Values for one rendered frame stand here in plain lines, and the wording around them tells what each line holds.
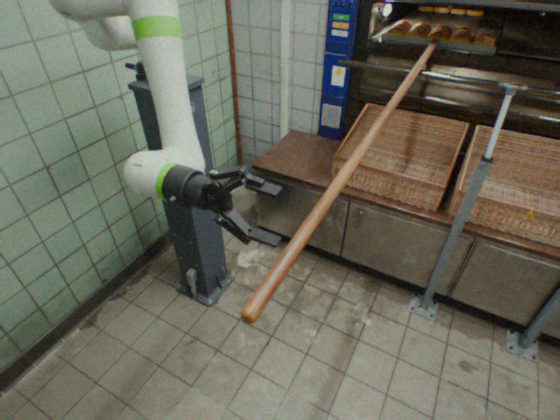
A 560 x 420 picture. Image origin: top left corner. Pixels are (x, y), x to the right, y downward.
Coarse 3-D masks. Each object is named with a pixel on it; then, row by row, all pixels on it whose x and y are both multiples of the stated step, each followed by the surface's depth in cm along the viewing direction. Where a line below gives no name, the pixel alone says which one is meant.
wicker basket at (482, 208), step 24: (480, 144) 185; (504, 144) 181; (528, 144) 176; (552, 144) 172; (504, 168) 184; (528, 168) 180; (552, 168) 175; (456, 192) 163; (504, 192) 182; (528, 192) 182; (552, 192) 178; (480, 216) 168; (504, 216) 156; (528, 216) 151; (552, 216) 146; (552, 240) 152
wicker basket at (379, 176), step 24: (360, 120) 203; (408, 120) 198; (432, 120) 193; (384, 144) 209; (432, 144) 196; (456, 144) 191; (336, 168) 186; (360, 168) 179; (384, 168) 200; (408, 168) 201; (432, 168) 200; (384, 192) 179; (408, 192) 183; (432, 192) 183
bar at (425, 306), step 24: (384, 72) 159; (408, 72) 154; (432, 72) 150; (552, 96) 134; (480, 168) 139; (456, 216) 160; (456, 240) 162; (432, 288) 185; (432, 312) 194; (552, 312) 159; (528, 336) 173
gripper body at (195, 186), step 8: (200, 176) 78; (192, 184) 76; (200, 184) 76; (208, 184) 75; (192, 192) 76; (200, 192) 75; (208, 192) 77; (216, 192) 75; (192, 200) 77; (200, 200) 76; (208, 200) 78; (216, 200) 77; (224, 200) 76; (200, 208) 78; (208, 208) 80; (224, 208) 77
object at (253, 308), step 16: (432, 48) 167; (416, 64) 150; (400, 96) 125; (384, 112) 114; (368, 144) 100; (352, 160) 93; (336, 176) 88; (336, 192) 83; (320, 208) 78; (304, 224) 74; (304, 240) 71; (288, 256) 67; (272, 272) 64; (272, 288) 62; (256, 304) 59; (256, 320) 59
